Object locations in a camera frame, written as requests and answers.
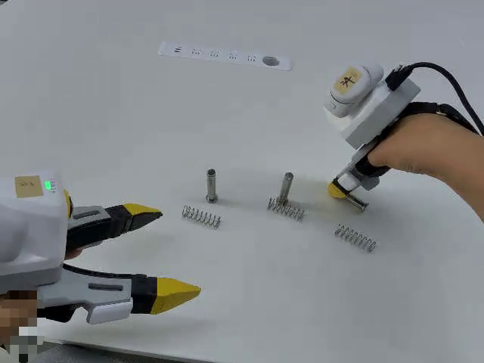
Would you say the metal coil spring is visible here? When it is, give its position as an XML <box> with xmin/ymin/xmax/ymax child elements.
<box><xmin>334</xmin><ymin>223</ymin><xmax>377</xmax><ymax>254</ymax></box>
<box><xmin>181</xmin><ymin>204</ymin><xmax>223</xmax><ymax>231</ymax></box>
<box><xmin>266</xmin><ymin>197</ymin><xmax>307</xmax><ymax>222</ymax></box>

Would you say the person's right hand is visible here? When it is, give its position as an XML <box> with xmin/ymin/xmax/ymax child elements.
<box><xmin>367</xmin><ymin>101</ymin><xmax>463</xmax><ymax>179</ymax></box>

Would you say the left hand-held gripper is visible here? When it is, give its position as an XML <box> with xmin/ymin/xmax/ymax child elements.
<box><xmin>0</xmin><ymin>172</ymin><xmax>203</xmax><ymax>326</ymax></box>

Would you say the white power strip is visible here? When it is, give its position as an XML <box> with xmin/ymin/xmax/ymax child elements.
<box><xmin>157</xmin><ymin>40</ymin><xmax>294</xmax><ymax>73</ymax></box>

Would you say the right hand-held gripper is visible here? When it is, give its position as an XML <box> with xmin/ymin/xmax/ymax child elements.
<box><xmin>323</xmin><ymin>62</ymin><xmax>421</xmax><ymax>200</ymax></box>

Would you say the metal pin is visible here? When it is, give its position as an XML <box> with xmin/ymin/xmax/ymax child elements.
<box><xmin>342</xmin><ymin>194</ymin><xmax>369</xmax><ymax>213</ymax></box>
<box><xmin>275</xmin><ymin>172</ymin><xmax>296</xmax><ymax>208</ymax></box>
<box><xmin>205</xmin><ymin>168</ymin><xmax>220</xmax><ymax>203</ymax></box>

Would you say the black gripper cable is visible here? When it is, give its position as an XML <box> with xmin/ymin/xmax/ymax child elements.
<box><xmin>385</xmin><ymin>61</ymin><xmax>484</xmax><ymax>136</ymax></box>

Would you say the person's right forearm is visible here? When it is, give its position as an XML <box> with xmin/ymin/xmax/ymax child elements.
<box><xmin>434</xmin><ymin>123</ymin><xmax>484</xmax><ymax>225</ymax></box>

